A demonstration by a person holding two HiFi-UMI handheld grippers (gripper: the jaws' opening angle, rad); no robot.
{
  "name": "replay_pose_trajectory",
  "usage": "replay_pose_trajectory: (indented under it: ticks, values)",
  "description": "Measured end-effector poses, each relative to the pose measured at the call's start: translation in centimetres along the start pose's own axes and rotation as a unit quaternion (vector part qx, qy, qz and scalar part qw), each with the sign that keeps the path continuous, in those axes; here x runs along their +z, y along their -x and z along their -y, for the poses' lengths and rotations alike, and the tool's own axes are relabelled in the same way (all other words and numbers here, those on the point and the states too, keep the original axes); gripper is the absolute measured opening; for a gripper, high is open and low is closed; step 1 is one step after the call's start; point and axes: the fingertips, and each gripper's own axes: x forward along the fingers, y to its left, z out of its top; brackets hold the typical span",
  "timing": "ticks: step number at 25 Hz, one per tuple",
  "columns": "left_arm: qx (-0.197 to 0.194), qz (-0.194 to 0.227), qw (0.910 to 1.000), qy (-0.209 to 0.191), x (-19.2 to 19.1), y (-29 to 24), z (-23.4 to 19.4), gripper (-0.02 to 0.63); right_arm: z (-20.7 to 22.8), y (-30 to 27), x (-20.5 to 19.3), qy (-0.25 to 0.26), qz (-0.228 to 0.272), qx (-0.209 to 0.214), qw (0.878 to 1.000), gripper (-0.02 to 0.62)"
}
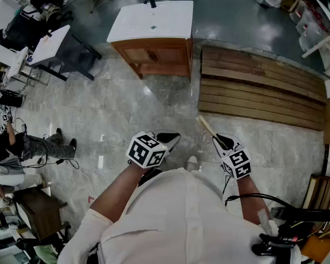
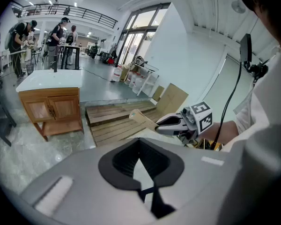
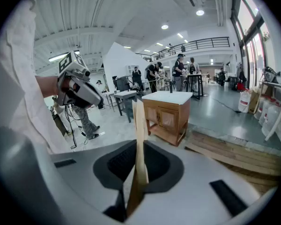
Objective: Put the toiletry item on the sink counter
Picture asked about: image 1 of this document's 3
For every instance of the metal sink drain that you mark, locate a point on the metal sink drain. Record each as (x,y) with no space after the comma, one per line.
(153,27)

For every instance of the wooden vanity cabinet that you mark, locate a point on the wooden vanity cabinet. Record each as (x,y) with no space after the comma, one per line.
(165,55)

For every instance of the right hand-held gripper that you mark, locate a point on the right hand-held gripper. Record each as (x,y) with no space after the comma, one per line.
(236,162)

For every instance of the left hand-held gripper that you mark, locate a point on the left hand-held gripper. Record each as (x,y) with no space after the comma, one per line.
(147,151)

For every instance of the white frame table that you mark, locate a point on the white frame table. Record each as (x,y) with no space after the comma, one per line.
(319,44)

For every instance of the clear plastic water jug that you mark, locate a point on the clear plastic water jug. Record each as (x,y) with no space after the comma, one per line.
(305,19)
(313,38)

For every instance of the wooden picture frames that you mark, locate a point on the wooden picture frames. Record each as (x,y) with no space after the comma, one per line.
(319,191)

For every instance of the small white sink unit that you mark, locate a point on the small white sink unit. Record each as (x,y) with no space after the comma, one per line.
(17,62)

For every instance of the person's white shoe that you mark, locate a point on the person's white shoe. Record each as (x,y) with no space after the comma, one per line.
(192,162)

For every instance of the white side table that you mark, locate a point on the white side table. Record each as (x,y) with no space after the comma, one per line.
(77,54)

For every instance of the person's white shirt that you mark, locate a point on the person's white shirt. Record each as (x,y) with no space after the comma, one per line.
(181,216)

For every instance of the black waste bin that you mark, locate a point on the black waste bin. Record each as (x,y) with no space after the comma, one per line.
(11,100)

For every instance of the wooden stick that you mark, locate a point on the wooden stick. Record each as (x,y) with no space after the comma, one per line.
(206,125)

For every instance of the person's left forearm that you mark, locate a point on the person's left forearm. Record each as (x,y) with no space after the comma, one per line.
(118,188)

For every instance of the black equipment box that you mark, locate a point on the black equipment box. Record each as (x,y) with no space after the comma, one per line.
(313,214)

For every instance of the wooden plank platform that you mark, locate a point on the wooden plank platform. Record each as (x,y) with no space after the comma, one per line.
(250,92)

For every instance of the white ceramic sink basin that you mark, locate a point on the white ceramic sink basin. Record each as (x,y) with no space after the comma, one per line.
(143,23)

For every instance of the person's right forearm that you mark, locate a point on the person's right forearm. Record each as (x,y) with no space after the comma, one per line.
(247,199)

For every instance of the dark wooden stool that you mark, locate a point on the dark wooden stool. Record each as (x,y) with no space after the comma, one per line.
(41,213)

